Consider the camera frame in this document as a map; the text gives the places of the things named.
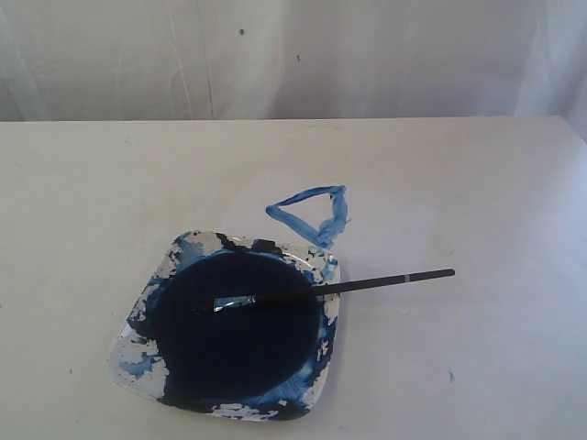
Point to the black paintbrush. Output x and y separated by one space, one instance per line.
367 283

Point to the white paper sheet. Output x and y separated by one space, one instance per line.
385 234

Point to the square plate with blue paint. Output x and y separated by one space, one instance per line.
200 337

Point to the white backdrop curtain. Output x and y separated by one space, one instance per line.
65 60

